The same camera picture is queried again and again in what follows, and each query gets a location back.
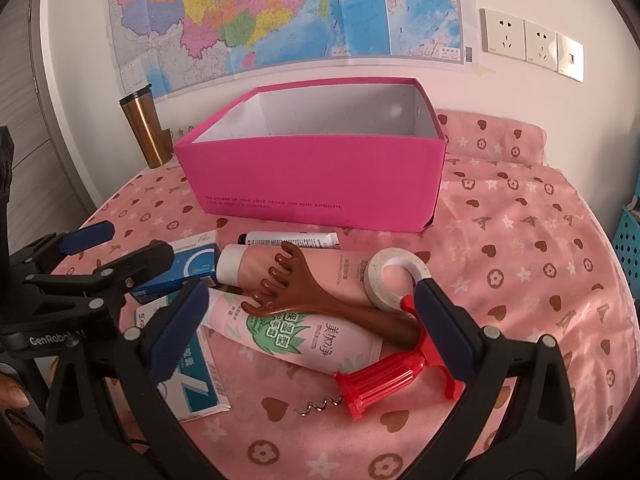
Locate pink cardboard box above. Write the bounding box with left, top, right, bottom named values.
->
left=175, top=77, right=447, bottom=233

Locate blue plastic basket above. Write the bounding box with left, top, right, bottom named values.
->
left=612, top=196, right=640, bottom=300

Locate blue white medicine box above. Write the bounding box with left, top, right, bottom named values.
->
left=131, top=230, right=220, bottom=304

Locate white wall socket panel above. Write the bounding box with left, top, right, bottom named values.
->
left=480, top=9, right=585, bottom=82

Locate brown wooden massage claw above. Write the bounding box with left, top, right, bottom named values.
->
left=241, top=242, right=420, bottom=349

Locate white small ointment tube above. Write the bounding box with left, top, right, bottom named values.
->
left=238, top=231, right=341, bottom=249

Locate red plastic corkscrew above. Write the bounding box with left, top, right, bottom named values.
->
left=294, top=296, right=464, bottom=420

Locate pink cream tube white cap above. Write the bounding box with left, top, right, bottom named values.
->
left=214, top=244, right=377, bottom=306

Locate bronze travel mug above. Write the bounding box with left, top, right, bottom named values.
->
left=119, top=84, right=172, bottom=169

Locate person left hand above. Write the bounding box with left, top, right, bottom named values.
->
left=1, top=358, right=58, bottom=410

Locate colourful wall map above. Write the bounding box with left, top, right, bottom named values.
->
left=107, top=0, right=473, bottom=98

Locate grey cabinet door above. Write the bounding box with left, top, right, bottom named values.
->
left=0, top=0, right=94, bottom=252

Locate white tape roll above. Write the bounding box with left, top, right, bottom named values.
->
left=363, top=247, right=431, bottom=311

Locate teal white medicine box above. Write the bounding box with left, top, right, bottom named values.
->
left=133, top=294, right=232, bottom=424

